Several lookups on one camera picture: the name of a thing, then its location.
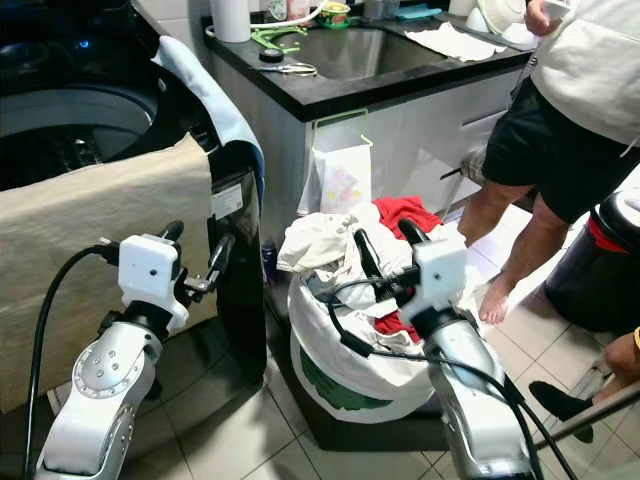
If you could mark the person in black shorts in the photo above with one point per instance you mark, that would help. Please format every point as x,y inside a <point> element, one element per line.
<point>560,150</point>

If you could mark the bare hand with yellow band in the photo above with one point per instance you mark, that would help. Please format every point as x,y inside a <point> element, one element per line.
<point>624,355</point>

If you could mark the white bag on green hook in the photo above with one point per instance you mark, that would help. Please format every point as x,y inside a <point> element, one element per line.
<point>345,178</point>

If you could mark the white sink cabinet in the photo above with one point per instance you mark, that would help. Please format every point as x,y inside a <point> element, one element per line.
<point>420,130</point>

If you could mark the light blue towel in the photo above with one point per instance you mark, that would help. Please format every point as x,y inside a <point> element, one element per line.
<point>210,90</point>

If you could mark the black top-loading washing machine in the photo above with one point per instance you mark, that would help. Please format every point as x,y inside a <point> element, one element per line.
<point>60,60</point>

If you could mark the grey brown brush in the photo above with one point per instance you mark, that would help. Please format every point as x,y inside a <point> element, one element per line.
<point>475,165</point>

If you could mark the black floor platform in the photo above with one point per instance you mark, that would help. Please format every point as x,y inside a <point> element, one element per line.
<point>360,435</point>

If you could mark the red garment with white trim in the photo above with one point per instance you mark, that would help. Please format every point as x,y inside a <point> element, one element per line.
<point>400,212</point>

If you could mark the black bin with red liner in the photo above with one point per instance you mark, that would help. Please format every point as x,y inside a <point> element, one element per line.
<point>600,280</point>

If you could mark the cream crumpled garment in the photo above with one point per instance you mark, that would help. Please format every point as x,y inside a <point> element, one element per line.
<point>315,240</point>

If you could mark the green cup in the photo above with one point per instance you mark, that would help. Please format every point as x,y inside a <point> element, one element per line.
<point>333,14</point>

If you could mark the white dish cloth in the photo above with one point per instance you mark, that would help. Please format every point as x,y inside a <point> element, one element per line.
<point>455,42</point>

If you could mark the beige towel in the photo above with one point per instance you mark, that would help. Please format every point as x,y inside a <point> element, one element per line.
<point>90,250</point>

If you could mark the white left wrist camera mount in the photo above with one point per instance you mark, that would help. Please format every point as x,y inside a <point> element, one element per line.
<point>150,275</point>

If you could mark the black round sink plug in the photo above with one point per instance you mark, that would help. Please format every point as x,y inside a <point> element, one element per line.
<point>270,56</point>

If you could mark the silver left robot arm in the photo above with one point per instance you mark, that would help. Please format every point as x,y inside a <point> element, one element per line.
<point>105,375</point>

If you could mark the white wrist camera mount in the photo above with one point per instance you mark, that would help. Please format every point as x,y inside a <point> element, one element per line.
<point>150,275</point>
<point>440,270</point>

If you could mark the scissors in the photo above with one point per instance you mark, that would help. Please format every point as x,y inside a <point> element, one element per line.
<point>290,69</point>

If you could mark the white paper towel roll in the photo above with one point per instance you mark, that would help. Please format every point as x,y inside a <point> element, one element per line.
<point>230,18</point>

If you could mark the teal sponge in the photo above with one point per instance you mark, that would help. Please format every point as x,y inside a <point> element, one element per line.
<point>418,12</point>

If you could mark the white bowl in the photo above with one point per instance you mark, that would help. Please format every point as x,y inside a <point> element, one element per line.
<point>500,12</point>

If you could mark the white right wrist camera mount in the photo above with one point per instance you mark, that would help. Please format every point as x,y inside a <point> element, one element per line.
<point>440,270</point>

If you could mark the person's hand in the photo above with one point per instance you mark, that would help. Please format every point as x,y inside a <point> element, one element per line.
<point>545,15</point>

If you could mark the white laundry bag green print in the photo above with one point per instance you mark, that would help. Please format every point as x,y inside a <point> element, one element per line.
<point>335,360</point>

